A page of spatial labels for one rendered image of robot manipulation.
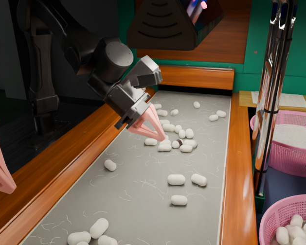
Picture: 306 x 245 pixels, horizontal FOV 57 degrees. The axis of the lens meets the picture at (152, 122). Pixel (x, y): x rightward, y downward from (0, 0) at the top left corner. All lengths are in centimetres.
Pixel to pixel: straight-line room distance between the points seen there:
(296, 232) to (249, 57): 71
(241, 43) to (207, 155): 53
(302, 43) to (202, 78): 36
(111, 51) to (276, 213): 41
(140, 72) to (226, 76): 55
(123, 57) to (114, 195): 27
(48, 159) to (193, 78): 62
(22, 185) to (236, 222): 39
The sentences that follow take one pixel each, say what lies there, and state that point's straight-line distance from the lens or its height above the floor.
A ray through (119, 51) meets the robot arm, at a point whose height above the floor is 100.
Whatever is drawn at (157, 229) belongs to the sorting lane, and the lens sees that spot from 50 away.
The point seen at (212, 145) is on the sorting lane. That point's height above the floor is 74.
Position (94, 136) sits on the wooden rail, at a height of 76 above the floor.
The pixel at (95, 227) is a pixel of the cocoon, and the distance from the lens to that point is 49.
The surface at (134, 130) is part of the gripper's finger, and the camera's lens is 61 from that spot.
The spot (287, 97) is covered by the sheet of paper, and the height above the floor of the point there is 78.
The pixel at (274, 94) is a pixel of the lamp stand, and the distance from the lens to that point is 55.
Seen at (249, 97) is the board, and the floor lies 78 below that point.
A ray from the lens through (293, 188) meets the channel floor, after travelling 78.
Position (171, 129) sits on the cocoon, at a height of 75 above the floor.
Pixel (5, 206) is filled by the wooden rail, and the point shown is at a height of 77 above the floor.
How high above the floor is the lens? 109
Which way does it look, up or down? 23 degrees down
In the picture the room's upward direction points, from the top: straight up
